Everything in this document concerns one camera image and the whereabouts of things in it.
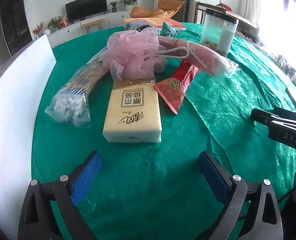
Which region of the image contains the white tv cabinet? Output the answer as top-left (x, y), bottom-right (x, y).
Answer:
top-left (48, 10), bottom-right (131, 48)

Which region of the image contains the green satin tablecloth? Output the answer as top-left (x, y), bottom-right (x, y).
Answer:
top-left (32, 28), bottom-right (296, 239)

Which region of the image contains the red flower vase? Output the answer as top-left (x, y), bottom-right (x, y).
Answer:
top-left (32, 22), bottom-right (44, 38)

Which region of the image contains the pink mesh bath pouf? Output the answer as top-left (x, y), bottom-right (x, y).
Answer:
top-left (102, 26), bottom-right (168, 81)

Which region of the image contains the orange book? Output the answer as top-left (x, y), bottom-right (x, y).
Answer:
top-left (124, 18), bottom-right (186, 31)

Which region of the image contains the black television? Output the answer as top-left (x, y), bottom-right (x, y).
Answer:
top-left (65, 0), bottom-right (107, 22)

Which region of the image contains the orange rocking chair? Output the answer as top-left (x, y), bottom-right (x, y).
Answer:
top-left (130, 0), bottom-right (185, 18)

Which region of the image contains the leafy plant red pot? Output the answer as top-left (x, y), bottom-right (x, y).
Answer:
top-left (47, 16), bottom-right (69, 31)

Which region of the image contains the cotton swab bag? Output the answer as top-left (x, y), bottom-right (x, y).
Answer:
top-left (45, 47), bottom-right (109, 127)

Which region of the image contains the small wooden bench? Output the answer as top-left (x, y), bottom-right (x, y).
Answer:
top-left (81, 18), bottom-right (105, 34)

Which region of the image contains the dark bookshelf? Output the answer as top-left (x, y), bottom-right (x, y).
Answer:
top-left (0, 0), bottom-right (32, 56)

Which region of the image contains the clear jar black lid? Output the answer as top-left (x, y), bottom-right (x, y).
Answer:
top-left (200, 9), bottom-right (239, 57)

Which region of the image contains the pink towel package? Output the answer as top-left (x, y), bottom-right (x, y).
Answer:
top-left (158, 36), bottom-right (239, 75)

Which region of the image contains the green potted plant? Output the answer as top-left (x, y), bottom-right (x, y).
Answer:
top-left (119, 0), bottom-right (139, 10)

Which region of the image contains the red foil packet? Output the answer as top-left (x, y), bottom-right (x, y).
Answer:
top-left (153, 60), bottom-right (201, 114)

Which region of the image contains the blue patterned sachet pouch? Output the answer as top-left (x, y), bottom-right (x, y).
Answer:
top-left (160, 22), bottom-right (179, 37)

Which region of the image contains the wooden side table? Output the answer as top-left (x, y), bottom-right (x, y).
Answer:
top-left (193, 2), bottom-right (259, 36)

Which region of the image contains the yellow tissue pack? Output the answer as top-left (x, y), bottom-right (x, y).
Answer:
top-left (102, 78), bottom-right (162, 143)

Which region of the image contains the small dark potted plant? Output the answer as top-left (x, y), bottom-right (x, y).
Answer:
top-left (110, 1), bottom-right (118, 12)

